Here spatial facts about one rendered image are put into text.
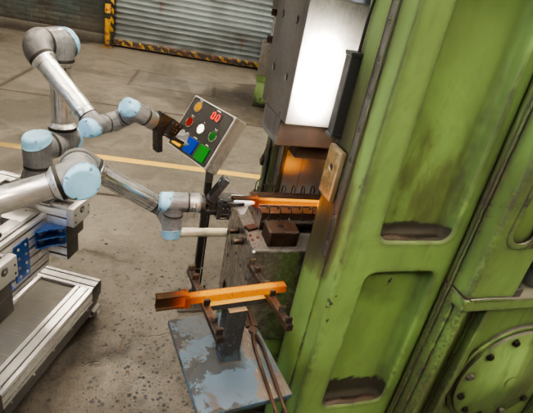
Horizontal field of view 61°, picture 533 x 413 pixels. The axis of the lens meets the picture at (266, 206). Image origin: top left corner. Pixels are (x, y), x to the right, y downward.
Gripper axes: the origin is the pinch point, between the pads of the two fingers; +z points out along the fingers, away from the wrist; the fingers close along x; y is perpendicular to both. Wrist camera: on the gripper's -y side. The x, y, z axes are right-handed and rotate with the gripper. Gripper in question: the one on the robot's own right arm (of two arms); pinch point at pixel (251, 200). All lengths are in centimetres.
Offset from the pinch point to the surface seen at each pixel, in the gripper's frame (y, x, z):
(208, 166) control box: 3.3, -37.5, -10.7
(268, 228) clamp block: 2.6, 16.5, 2.9
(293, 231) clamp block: 2.4, 18.9, 11.8
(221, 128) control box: -13.1, -44.9, -5.5
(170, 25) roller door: 43, -797, 40
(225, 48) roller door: 67, -777, 149
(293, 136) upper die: -30.3, 7.6, 8.4
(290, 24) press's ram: -66, 0, 2
